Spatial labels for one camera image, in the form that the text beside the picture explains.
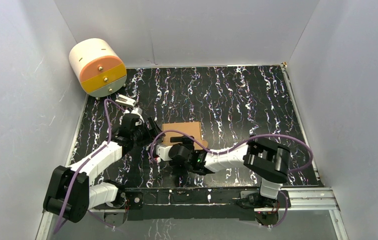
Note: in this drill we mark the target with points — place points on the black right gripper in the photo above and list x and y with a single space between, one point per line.
188 141

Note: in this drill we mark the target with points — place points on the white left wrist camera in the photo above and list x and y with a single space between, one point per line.
138 111

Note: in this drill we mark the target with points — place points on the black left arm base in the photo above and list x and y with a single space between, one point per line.
111 204

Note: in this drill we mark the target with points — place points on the aluminium front rail frame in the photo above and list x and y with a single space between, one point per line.
208 213

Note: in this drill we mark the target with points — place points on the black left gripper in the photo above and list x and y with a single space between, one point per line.
148 131

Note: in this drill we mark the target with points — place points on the white stapler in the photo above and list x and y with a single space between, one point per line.
125 101

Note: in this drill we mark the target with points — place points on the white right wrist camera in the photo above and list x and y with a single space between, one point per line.
161 153

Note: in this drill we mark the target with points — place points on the brown cardboard box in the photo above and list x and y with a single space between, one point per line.
190 128

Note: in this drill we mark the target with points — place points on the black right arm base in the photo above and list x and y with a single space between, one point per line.
269 212

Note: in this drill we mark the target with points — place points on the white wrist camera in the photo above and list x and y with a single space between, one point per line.
138 111
161 153

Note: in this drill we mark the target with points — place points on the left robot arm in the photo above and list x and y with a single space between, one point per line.
72 192

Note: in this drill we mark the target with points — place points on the round pastel drawer cabinet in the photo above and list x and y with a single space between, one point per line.
99 70

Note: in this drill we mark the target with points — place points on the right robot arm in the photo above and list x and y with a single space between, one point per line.
265 157

